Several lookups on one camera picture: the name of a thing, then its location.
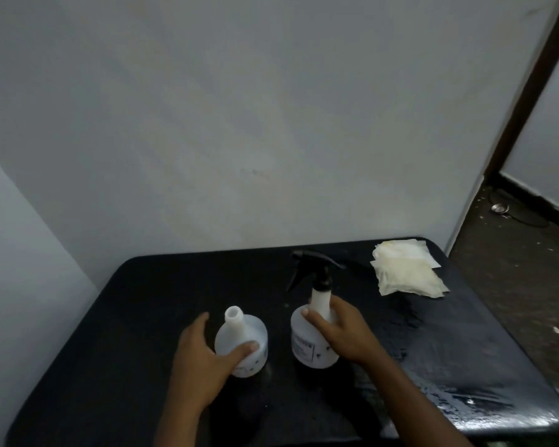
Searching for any person's left hand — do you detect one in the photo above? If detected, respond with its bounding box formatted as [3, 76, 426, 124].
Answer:
[169, 312, 261, 409]

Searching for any person's right hand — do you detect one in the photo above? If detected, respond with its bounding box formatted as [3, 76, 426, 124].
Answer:
[300, 295, 384, 368]

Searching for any white plastic spray bottle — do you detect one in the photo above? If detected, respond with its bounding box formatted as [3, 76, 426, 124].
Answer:
[291, 286, 342, 369]

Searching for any person's left forearm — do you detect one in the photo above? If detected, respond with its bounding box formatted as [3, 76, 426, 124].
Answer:
[153, 395, 217, 447]

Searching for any person's right forearm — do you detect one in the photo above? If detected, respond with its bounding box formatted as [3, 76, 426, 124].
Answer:
[356, 349, 473, 447]

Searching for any black trigger spray head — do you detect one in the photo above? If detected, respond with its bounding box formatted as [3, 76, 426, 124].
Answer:
[286, 250, 348, 294]

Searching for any white folded cloth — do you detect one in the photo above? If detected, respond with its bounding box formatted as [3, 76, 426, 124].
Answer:
[370, 239, 450, 299]

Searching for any brown wooden door frame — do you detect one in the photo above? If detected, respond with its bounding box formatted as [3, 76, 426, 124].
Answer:
[484, 0, 559, 182]

